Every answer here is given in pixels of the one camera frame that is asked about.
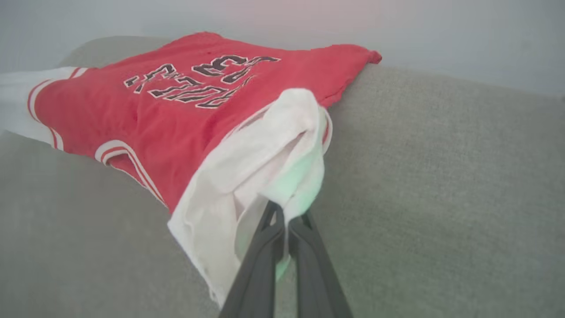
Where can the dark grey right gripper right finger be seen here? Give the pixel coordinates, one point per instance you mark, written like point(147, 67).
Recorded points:
point(315, 282)

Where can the grey fabric sofa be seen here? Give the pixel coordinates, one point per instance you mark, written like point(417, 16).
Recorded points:
point(441, 198)

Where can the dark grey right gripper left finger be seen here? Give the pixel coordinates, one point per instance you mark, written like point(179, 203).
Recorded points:
point(260, 274)

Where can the red white jersey garment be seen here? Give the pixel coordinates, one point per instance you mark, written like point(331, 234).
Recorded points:
point(154, 123)

